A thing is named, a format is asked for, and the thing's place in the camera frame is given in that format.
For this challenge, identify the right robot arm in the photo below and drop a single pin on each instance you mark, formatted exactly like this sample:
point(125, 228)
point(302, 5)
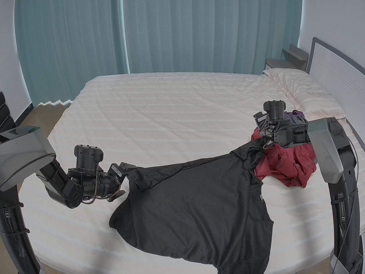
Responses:
point(325, 147)

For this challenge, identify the bed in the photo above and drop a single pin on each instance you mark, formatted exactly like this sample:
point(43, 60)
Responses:
point(171, 110)

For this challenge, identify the dark red garment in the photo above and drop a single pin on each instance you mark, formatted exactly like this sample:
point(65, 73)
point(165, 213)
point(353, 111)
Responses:
point(288, 164)

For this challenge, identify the black T-shirt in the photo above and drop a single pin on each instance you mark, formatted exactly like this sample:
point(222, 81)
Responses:
point(194, 204)

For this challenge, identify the cream pillow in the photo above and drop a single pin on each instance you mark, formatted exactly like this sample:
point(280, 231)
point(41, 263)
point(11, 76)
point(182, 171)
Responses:
point(308, 90)

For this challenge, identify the grey and purple garment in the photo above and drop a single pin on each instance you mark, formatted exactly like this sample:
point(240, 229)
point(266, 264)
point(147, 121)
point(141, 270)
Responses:
point(298, 114)

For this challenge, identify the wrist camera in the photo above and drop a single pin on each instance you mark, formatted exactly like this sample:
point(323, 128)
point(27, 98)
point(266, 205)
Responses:
point(88, 157)
point(274, 110)

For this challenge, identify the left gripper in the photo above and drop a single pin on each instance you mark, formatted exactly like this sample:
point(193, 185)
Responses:
point(109, 185)

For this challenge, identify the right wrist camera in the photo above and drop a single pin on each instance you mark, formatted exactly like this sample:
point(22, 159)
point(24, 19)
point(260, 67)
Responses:
point(274, 110)

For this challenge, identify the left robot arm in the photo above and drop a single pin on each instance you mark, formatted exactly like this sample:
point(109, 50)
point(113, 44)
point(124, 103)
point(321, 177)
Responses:
point(25, 150)

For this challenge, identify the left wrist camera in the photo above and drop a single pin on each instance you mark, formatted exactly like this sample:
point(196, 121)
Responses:
point(88, 157)

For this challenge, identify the grey bedside table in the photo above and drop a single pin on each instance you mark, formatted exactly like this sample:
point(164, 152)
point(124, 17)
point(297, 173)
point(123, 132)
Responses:
point(285, 64)

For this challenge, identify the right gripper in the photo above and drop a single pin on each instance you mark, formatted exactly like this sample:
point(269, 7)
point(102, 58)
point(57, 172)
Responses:
point(260, 118)

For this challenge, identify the blue-green curtain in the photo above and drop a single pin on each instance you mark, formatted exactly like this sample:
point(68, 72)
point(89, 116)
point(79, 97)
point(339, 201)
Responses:
point(214, 24)
point(71, 38)

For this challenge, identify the black chest of drawers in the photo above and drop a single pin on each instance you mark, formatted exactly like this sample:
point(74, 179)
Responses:
point(5, 116)

